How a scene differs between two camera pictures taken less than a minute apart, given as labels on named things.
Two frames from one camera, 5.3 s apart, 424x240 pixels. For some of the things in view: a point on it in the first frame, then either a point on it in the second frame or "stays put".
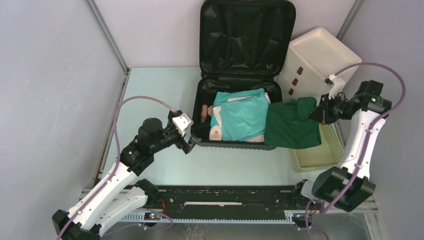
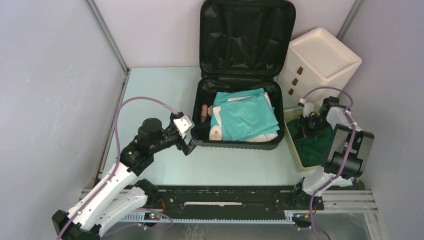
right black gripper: x=317 y=114 to x=302 y=132
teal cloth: x=244 y=113 stays put
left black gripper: x=186 y=146 stays put
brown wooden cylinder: x=203 y=112 stays put
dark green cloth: x=288 y=125 to x=312 y=150
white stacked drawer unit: x=310 y=60 stays put
